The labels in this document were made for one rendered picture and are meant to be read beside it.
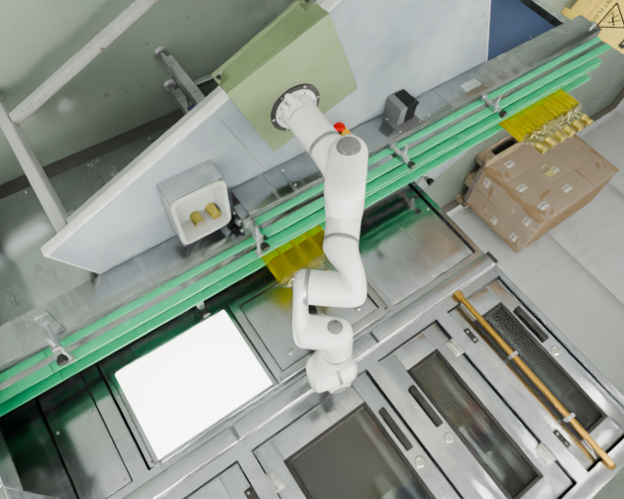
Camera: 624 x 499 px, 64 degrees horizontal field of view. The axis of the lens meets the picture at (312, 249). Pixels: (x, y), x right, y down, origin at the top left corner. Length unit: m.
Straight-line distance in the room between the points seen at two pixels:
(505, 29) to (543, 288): 3.71
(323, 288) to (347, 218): 0.17
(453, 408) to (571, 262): 4.45
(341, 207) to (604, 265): 5.31
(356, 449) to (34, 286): 1.24
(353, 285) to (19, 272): 1.32
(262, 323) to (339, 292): 0.63
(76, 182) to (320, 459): 1.41
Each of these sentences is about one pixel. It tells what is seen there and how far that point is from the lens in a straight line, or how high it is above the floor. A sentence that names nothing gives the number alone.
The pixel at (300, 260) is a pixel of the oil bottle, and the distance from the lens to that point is 1.66.
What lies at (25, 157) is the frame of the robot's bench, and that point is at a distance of 1.80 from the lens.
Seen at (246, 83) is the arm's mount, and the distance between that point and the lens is 1.28.
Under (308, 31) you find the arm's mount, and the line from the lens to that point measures 1.29.
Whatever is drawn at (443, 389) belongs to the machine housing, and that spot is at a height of 1.63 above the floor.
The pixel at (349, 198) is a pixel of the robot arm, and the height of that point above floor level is 1.22.
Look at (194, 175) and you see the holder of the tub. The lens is 1.48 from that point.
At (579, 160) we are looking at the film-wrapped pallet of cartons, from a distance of 5.90.
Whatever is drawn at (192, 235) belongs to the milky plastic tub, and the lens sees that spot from 1.62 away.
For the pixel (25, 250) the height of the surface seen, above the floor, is 0.38.
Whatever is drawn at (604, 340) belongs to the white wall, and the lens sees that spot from 5.83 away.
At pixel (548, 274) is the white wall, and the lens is 5.89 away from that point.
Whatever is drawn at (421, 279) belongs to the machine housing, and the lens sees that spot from 1.91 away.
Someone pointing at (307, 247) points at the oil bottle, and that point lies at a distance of 1.68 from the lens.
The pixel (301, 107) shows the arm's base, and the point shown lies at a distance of 1.36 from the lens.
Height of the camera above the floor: 1.68
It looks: 23 degrees down
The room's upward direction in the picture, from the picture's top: 142 degrees clockwise
